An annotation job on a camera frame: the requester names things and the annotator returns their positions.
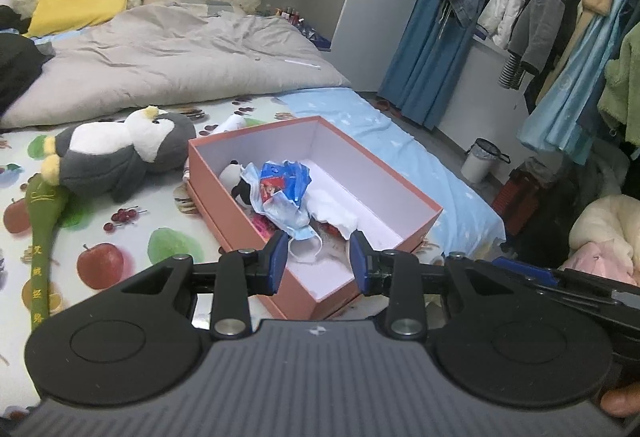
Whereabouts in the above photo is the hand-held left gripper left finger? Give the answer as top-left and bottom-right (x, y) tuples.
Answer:
(122, 229), (292, 338)

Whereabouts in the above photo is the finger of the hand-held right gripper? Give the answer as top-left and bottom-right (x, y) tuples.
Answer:
(491, 256), (640, 307)

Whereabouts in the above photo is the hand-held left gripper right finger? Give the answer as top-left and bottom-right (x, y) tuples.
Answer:
(348, 230), (518, 338)

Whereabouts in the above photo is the white face mask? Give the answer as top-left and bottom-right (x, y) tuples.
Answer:
(289, 237), (328, 264)

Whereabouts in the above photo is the pink yellow toy bird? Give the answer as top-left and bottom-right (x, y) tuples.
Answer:
(252, 214), (276, 238)

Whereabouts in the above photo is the blue face mask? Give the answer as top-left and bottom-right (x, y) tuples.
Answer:
(250, 194), (323, 243)

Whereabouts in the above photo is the white textured wipe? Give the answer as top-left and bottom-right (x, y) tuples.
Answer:
(310, 197), (361, 240)

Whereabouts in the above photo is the orange cardboard box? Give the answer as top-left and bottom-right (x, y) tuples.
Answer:
(187, 116), (445, 320)

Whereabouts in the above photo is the blue plastic packet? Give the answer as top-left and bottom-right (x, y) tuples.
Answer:
(244, 160), (313, 208)

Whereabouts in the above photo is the panda plush toy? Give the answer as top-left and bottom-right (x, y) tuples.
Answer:
(218, 160), (261, 208)

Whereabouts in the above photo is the person's right hand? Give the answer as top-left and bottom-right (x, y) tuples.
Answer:
(600, 379), (640, 418)

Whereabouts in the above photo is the dark cloth pile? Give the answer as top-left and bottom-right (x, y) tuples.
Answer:
(525, 132), (631, 258)

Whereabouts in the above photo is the dark red stool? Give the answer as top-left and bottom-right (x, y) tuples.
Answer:
(492, 167), (541, 228)

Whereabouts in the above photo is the pink cloth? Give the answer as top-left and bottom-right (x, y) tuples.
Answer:
(560, 239), (636, 285)

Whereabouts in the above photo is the cream fluffy blanket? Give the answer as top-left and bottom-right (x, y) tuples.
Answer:
(570, 194), (640, 268)

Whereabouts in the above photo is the white trash bin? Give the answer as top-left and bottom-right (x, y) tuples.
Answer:
(460, 138), (512, 184)

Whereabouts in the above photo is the white tube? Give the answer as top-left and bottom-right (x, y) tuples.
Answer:
(215, 114), (246, 134)

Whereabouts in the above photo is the hanging light blue dress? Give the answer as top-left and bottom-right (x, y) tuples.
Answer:
(517, 0), (640, 165)

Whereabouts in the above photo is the fruit print tablecloth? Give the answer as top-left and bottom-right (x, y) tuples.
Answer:
(0, 92), (361, 418)

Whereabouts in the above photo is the grey white penguin plush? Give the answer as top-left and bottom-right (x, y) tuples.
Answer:
(41, 106), (197, 204)

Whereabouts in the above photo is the green fleece garment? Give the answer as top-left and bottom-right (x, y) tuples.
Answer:
(597, 22), (640, 133)

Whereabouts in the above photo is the grey duvet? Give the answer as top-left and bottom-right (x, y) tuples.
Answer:
(0, 4), (352, 128)

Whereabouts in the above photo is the row of small bottles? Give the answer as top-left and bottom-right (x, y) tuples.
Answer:
(267, 3), (333, 52)

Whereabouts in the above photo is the green plush massage hammer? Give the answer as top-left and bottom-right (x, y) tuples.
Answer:
(22, 172), (73, 333)

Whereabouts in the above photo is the grey wardrobe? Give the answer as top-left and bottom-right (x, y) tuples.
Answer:
(257, 0), (431, 93)

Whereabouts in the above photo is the hanging grey striped sweater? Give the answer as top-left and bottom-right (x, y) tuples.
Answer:
(499, 0), (593, 90)

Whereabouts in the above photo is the yellow pillow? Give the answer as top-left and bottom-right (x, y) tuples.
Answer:
(27, 0), (131, 37)

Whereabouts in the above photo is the black jacket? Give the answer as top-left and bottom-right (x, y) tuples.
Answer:
(0, 4), (56, 118)

